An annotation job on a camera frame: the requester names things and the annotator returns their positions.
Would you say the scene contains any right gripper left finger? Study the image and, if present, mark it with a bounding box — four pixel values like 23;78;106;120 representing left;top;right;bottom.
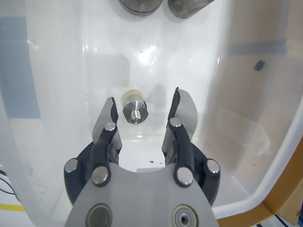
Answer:
63;97;123;206

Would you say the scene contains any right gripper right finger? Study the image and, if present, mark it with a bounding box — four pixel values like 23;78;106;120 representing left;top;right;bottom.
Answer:
161;87;220;207

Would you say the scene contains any small metal shaft with cap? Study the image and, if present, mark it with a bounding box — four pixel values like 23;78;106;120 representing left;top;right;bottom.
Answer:
121;89;149;125

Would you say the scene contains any deep clear plastic tray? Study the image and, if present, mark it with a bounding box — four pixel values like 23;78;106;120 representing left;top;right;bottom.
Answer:
0;0;303;227

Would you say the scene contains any black cable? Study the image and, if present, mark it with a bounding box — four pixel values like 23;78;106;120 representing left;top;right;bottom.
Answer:
0;169;21;202

